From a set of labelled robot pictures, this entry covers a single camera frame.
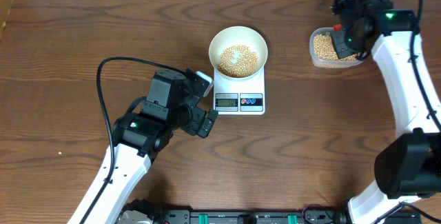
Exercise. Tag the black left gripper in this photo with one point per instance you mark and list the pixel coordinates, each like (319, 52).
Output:
(196, 115)

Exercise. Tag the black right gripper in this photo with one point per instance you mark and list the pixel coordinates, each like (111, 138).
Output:
(342, 50)

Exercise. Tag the red plastic measuring scoop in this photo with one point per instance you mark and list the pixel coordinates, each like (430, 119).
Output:
(338, 27)

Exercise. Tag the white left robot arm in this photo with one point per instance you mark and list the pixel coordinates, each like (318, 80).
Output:
(140, 134)

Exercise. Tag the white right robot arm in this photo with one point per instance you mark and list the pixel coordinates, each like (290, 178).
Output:
(408, 170)

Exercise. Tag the white digital kitchen scale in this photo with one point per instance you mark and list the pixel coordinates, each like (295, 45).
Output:
(239, 96)

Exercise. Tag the soybeans in bowl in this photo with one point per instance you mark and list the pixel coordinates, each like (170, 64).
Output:
(238, 61)

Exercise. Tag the beige plastic bowl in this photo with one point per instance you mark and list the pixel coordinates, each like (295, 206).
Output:
(238, 35)

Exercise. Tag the clear container of soybeans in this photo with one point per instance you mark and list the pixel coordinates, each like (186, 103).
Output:
(323, 54)

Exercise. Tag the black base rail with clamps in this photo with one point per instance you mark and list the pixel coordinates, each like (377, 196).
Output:
(140, 211)

